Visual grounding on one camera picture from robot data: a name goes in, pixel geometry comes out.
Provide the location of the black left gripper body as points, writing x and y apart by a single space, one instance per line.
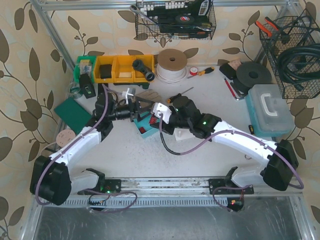
135 110

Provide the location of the dark steel hex key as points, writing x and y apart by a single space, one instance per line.
238 93

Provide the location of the white peg base plate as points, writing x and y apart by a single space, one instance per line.
181 134

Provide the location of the glass jar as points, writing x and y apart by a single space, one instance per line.
75 91

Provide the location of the red spring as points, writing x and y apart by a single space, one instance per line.
153 120
142 130

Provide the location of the beige work glove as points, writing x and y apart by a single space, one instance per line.
149 95

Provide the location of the green storage bin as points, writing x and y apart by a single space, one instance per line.
84 65

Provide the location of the white cable spool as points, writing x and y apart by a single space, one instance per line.
171 66

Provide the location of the black pipe fitting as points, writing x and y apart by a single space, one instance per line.
139 66

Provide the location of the red tape roll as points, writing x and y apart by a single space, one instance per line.
193 71

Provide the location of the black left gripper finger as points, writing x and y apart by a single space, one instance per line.
142 115
143 104

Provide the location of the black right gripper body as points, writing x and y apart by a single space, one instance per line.
172 120

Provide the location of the black rectangular case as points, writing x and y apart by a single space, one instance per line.
228 71

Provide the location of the wire basket with tools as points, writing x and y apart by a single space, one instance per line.
175 19

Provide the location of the black green device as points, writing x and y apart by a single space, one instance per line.
87 86

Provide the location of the red handled hex key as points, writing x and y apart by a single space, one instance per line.
233 93

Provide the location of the orange handled pliers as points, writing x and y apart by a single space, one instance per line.
264 28

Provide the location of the wire basket with hoses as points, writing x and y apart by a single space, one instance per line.
294 56

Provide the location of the yellow storage bins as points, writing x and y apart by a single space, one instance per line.
122 69

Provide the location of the black yellow precision screwdriver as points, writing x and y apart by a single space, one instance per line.
251 129

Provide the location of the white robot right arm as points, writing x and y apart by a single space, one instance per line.
277 161

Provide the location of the teal plastic toolbox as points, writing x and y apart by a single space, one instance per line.
268 112

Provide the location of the yellow black handle screwdriver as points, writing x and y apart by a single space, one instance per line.
208 70

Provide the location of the green notebook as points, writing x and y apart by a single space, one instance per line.
73 114

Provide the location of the teal spring tray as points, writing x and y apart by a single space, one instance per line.
145 124

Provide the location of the orange black small screwdriver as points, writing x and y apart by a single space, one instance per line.
171 99

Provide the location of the black box in bin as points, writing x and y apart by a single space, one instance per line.
105 71

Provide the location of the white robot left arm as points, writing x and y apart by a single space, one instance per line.
52 181

